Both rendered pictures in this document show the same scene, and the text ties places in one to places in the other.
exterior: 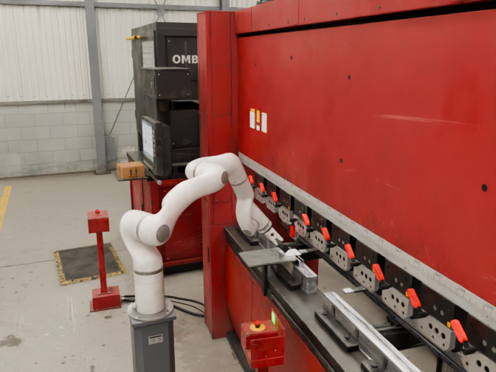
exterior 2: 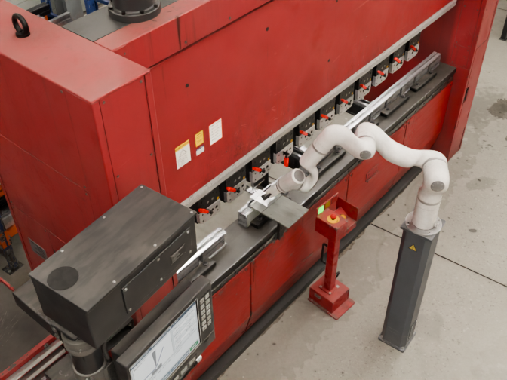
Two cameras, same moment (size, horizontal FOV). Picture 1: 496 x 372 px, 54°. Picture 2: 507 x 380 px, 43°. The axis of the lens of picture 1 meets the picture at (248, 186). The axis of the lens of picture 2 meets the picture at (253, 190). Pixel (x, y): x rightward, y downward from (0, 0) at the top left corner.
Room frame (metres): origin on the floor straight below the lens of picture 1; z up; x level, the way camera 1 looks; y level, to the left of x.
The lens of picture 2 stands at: (3.87, 2.01, 3.40)
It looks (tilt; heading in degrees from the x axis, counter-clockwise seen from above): 42 degrees down; 239
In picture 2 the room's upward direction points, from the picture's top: 1 degrees counter-clockwise
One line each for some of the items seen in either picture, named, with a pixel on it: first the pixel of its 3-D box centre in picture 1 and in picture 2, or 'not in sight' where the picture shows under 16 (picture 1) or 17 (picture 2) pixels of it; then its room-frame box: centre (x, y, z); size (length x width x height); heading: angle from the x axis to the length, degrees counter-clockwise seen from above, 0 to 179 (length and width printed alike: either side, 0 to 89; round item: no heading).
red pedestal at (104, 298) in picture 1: (101, 258); not in sight; (3.73, 1.20, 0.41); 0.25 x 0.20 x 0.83; 108
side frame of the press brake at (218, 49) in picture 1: (261, 180); (96, 265); (3.45, -0.10, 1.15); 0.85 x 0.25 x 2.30; 108
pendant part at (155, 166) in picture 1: (156, 144); (164, 344); (3.43, 0.65, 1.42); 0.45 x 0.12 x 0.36; 23
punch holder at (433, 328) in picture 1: (445, 315); (376, 69); (1.35, -0.61, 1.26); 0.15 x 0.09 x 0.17; 18
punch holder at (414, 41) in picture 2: not in sight; (408, 44); (0.97, -0.73, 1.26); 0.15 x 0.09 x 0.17; 18
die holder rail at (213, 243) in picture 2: (258, 232); (190, 262); (2.99, -0.07, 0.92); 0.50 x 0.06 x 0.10; 18
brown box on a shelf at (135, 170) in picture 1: (130, 170); not in sight; (4.26, 1.05, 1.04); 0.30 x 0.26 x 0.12; 22
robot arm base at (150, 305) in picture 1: (149, 289); (425, 210); (1.85, 0.41, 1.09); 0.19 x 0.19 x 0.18
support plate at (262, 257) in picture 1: (266, 256); (279, 208); (2.42, -0.10, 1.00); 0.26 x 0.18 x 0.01; 108
